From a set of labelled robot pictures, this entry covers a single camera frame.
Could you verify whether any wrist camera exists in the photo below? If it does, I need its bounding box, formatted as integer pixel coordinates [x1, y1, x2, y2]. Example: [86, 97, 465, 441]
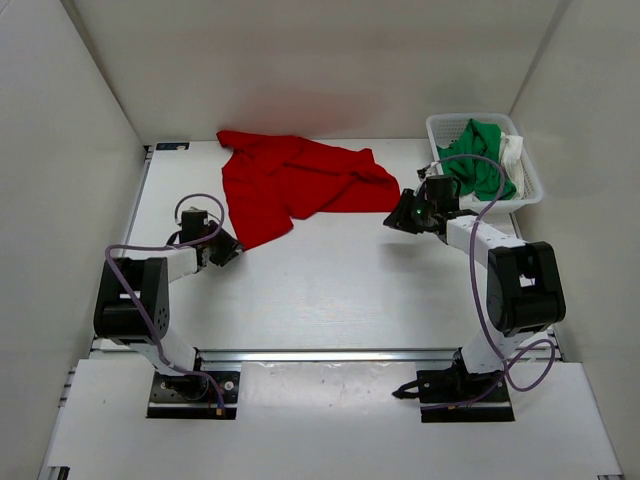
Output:
[424, 175, 461, 212]
[178, 209, 209, 245]

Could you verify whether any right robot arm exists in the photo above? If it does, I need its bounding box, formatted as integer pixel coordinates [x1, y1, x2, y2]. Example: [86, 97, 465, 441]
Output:
[383, 189, 566, 400]

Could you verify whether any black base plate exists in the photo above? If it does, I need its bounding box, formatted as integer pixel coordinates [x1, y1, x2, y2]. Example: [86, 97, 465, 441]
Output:
[146, 370, 241, 420]
[392, 363, 515, 424]

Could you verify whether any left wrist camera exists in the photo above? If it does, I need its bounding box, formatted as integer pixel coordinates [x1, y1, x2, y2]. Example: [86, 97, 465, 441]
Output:
[178, 209, 209, 245]

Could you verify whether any aluminium rail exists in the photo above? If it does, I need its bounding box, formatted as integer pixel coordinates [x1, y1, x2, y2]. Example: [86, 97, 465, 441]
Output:
[200, 349, 455, 364]

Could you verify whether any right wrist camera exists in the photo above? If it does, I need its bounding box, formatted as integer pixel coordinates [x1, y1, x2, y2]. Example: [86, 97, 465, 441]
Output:
[424, 175, 461, 212]

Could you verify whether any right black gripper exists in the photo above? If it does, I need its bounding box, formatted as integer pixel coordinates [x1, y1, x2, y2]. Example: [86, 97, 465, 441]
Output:
[386, 189, 438, 235]

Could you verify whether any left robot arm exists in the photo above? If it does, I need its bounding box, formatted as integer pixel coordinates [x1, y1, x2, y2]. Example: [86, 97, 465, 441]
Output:
[93, 227, 244, 400]

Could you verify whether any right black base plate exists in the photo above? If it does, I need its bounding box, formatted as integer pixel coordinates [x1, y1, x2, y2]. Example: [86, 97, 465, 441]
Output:
[392, 363, 515, 424]

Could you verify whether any green t-shirt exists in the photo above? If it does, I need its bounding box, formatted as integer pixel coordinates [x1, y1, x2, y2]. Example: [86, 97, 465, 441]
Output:
[437, 119, 502, 201]

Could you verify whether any blue label sticker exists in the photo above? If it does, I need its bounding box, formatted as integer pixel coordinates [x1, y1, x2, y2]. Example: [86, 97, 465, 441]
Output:
[155, 142, 190, 151]

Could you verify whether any white t-shirt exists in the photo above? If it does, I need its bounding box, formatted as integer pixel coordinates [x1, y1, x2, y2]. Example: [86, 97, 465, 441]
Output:
[461, 132, 524, 202]

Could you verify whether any red t-shirt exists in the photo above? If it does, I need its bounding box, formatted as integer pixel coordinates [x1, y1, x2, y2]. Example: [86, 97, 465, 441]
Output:
[217, 130, 400, 250]

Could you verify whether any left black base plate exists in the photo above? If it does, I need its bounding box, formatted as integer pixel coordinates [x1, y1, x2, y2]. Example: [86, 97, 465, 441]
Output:
[146, 370, 241, 420]

